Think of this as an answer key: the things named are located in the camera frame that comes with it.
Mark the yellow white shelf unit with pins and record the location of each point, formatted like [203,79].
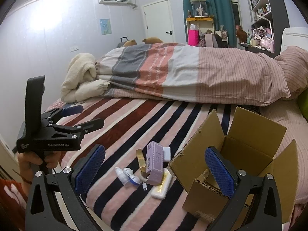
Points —
[203,25]

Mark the teal curtain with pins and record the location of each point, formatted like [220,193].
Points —
[222,13]

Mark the striped folded duvet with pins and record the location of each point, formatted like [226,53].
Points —
[193,74]

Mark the striped pink bed blanket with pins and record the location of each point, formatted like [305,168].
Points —
[130,124]

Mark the brown plush toy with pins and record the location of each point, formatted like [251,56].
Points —
[152,40]

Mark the white blue contact lens case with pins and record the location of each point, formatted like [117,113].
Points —
[134,180]

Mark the blue wall poster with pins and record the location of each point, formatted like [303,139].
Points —
[105,26]

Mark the cream folded blanket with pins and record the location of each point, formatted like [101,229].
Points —
[81,82]

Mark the white power adapter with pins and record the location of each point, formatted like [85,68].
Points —
[166,154]

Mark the magenta gift bag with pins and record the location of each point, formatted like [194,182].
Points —
[193,37]

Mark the purple rectangular box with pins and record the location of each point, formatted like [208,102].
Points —
[154,163]

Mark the white door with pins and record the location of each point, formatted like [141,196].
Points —
[158,21]

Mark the glass display case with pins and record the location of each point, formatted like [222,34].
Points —
[199,8]

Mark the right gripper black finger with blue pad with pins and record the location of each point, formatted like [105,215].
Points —
[43,211]
[265,210]

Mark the gold rectangular box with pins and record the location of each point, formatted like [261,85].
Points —
[141,160]

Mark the white soap bar package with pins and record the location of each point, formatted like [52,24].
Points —
[160,191]

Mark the pink striped pillow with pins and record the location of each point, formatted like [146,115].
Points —
[293,61]

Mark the open cardboard box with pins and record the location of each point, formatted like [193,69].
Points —
[251,143]

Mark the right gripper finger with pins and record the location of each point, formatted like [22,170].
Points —
[78,131]
[55,115]

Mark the white wall bookshelf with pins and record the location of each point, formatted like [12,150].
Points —
[272,16]

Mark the white eye drop bottle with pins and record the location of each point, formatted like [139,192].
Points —
[122,177]

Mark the person's left hand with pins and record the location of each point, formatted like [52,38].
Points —
[28,159]

